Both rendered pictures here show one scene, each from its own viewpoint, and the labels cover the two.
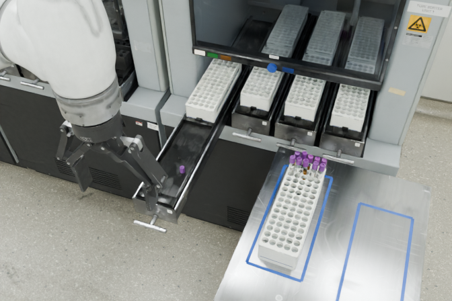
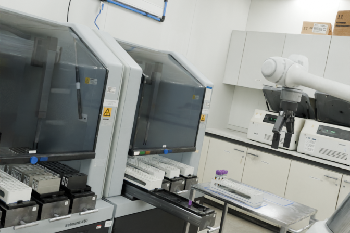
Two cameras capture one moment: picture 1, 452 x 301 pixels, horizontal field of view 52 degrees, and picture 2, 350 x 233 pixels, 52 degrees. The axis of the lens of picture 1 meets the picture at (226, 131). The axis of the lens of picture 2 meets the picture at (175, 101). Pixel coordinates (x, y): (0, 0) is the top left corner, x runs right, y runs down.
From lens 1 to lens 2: 2.02 m
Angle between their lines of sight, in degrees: 76
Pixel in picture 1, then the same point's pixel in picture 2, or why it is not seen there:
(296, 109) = (174, 172)
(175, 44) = (120, 154)
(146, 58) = (99, 171)
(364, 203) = not seen: hidden behind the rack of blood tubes
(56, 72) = not seen: hidden behind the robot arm
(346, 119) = (189, 169)
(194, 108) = (154, 181)
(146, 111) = (108, 210)
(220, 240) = not seen: outside the picture
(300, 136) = (179, 186)
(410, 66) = (200, 137)
